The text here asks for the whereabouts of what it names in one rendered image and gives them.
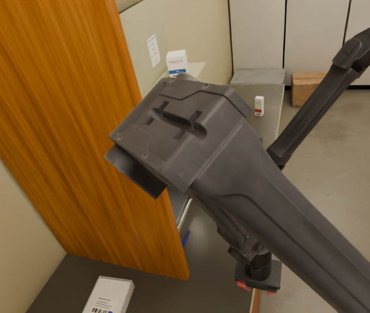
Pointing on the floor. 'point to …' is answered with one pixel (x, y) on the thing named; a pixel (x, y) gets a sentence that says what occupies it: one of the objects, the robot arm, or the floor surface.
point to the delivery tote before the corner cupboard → (259, 76)
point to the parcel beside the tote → (304, 86)
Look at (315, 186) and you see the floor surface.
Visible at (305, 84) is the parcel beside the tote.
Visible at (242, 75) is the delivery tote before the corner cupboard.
